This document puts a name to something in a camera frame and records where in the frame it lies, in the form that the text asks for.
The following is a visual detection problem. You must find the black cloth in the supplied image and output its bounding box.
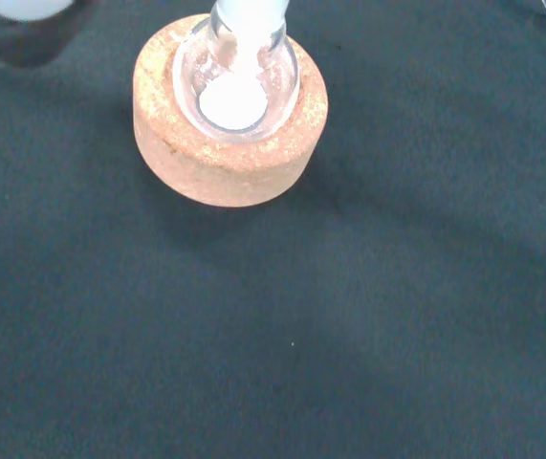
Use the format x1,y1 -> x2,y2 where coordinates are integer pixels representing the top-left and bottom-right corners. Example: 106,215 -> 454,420
0,0 -> 546,459

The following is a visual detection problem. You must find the clear round-bottom flask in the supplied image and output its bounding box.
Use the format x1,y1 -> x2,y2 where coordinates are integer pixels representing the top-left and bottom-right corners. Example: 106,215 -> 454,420
171,0 -> 301,142

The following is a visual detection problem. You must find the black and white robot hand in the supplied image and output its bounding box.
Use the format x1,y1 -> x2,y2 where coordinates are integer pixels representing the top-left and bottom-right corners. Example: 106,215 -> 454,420
0,0 -> 98,69

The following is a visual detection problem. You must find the cork ring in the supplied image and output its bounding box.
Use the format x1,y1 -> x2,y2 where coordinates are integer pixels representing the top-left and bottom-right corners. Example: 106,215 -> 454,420
132,12 -> 330,208

